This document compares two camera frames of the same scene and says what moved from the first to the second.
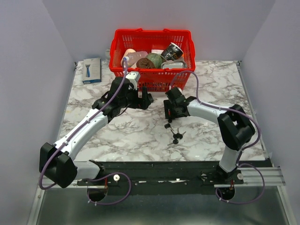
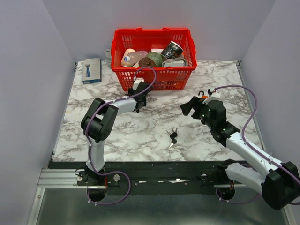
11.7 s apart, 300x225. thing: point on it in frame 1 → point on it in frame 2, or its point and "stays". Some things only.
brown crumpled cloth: [145, 63] stays
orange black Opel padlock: [168, 125] → [204, 97]
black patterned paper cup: [172, 52] stays
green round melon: [156, 58] stays
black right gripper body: [173, 112] → [201, 110]
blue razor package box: [92, 71] stays
